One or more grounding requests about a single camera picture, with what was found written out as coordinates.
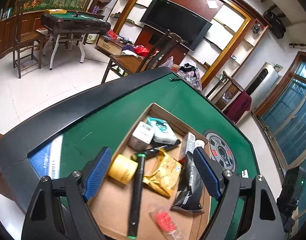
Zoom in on yellow tape roll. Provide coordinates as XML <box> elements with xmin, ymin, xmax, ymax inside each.
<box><xmin>108</xmin><ymin>154</ymin><xmax>138</xmax><ymax>185</ymax></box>

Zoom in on black snack packet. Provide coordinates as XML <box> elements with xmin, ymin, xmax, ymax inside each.
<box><xmin>170</xmin><ymin>152</ymin><xmax>204</xmax><ymax>214</ymax></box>

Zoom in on white bottle red label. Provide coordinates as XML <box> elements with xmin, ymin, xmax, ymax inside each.
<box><xmin>194</xmin><ymin>140</ymin><xmax>205</xmax><ymax>149</ymax></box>

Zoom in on white red box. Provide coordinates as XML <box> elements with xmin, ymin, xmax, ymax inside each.
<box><xmin>178</xmin><ymin>132</ymin><xmax>195</xmax><ymax>161</ymax></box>

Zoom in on yellow snack packet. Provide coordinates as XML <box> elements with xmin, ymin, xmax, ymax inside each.
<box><xmin>143</xmin><ymin>150</ymin><xmax>182</xmax><ymax>198</ymax></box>

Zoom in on black marker pen green caps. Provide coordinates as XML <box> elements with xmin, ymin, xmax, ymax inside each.
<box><xmin>128</xmin><ymin>153</ymin><xmax>146</xmax><ymax>239</ymax></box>

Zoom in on white barcode medicine box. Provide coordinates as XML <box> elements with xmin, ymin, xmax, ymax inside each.
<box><xmin>128</xmin><ymin>121</ymin><xmax>154</xmax><ymax>152</ymax></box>

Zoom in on teal white tissue pack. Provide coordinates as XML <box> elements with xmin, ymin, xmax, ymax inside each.
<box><xmin>146</xmin><ymin>117</ymin><xmax>177</xmax><ymax>145</ymax></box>

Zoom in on clear red tube packet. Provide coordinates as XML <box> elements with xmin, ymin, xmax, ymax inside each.
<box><xmin>150</xmin><ymin>207</ymin><xmax>184</xmax><ymax>240</ymax></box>

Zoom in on round silver mahjong control panel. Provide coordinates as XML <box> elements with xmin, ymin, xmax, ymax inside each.
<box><xmin>202</xmin><ymin>129</ymin><xmax>236</xmax><ymax>173</ymax></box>

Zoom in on cardboard box tray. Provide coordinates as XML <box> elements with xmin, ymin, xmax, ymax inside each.
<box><xmin>86</xmin><ymin>102</ymin><xmax>213</xmax><ymax>240</ymax></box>

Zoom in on window with blue glass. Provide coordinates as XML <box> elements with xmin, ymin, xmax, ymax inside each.
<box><xmin>253</xmin><ymin>51</ymin><xmax>306</xmax><ymax>221</ymax></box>

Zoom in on maroon cloth on chair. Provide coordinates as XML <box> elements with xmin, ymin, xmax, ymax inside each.
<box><xmin>224</xmin><ymin>91</ymin><xmax>252</xmax><ymax>124</ymax></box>

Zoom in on carved wooden chair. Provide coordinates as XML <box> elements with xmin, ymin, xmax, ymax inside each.
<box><xmin>206</xmin><ymin>71</ymin><xmax>244</xmax><ymax>112</ymax></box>

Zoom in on floral bag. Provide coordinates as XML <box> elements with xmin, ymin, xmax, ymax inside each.
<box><xmin>177</xmin><ymin>63</ymin><xmax>202</xmax><ymax>92</ymax></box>

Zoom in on standing air conditioner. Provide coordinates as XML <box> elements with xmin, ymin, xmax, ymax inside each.
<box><xmin>246</xmin><ymin>62</ymin><xmax>279</xmax><ymax>108</ymax></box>

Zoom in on wooden chair dark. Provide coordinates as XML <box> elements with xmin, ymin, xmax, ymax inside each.
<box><xmin>100</xmin><ymin>29</ymin><xmax>185</xmax><ymax>84</ymax></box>

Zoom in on low wooden table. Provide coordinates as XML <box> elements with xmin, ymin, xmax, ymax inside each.
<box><xmin>96</xmin><ymin>36</ymin><xmax>124</xmax><ymax>56</ymax></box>

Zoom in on wooden chair far left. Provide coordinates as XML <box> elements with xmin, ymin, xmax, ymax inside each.
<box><xmin>12</xmin><ymin>0</ymin><xmax>46</xmax><ymax>79</ymax></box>

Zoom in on black television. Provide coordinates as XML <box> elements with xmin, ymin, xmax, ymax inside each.
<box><xmin>140</xmin><ymin>0</ymin><xmax>212</xmax><ymax>51</ymax></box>

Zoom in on wooden wall shelving unit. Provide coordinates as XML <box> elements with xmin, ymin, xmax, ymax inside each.
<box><xmin>92</xmin><ymin>0</ymin><xmax>269</xmax><ymax>92</ymax></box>

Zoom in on black wall speaker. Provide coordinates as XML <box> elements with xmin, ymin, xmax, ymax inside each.
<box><xmin>263</xmin><ymin>10</ymin><xmax>286</xmax><ymax>39</ymax></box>

